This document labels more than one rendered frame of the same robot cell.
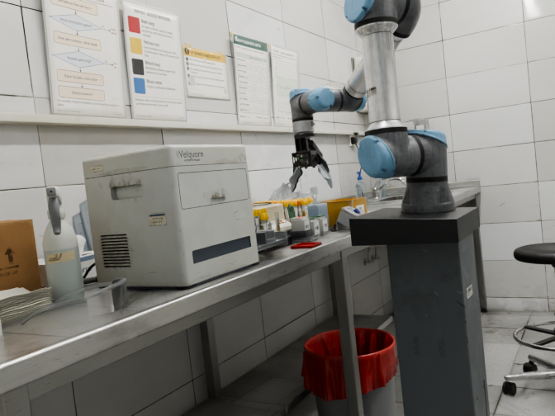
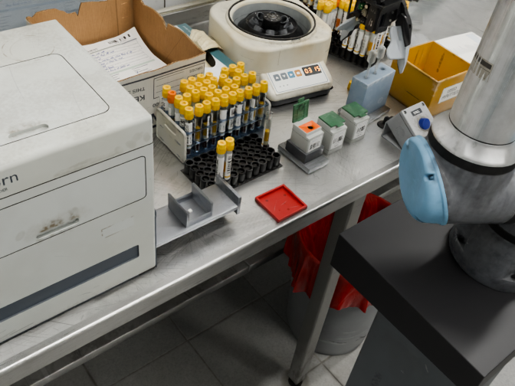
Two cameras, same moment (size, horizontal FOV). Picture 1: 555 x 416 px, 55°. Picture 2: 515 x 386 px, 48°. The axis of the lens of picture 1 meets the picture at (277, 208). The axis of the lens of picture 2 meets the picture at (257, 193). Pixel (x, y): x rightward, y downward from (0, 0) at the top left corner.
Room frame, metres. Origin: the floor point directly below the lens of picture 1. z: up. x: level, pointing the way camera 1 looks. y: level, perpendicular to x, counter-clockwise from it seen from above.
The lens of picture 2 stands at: (0.81, -0.22, 1.61)
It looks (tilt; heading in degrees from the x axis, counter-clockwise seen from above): 43 degrees down; 15
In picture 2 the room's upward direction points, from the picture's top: 9 degrees clockwise
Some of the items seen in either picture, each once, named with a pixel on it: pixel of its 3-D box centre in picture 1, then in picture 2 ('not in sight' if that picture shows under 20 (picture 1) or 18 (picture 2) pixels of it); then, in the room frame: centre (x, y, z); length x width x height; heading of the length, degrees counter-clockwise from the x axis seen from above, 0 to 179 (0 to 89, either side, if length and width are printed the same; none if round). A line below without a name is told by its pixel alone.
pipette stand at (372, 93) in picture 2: (318, 218); (369, 93); (1.91, -0.14, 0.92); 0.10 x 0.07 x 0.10; 155
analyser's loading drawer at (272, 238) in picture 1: (257, 242); (178, 214); (1.41, 0.06, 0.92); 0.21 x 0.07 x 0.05; 149
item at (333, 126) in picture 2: (310, 228); (329, 132); (1.75, -0.10, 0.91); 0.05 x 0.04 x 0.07; 59
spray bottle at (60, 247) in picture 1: (60, 243); not in sight; (1.11, 0.46, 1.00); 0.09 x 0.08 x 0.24; 59
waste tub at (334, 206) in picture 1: (344, 212); (428, 79); (2.04, -0.25, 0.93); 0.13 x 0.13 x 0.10; 56
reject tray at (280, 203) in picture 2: (305, 245); (280, 202); (1.55, -0.07, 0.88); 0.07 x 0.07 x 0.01; 59
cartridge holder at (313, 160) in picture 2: (301, 235); (303, 150); (1.70, -0.07, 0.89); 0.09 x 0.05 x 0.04; 61
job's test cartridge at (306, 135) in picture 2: (300, 227); (306, 139); (1.70, -0.07, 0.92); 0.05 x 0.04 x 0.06; 61
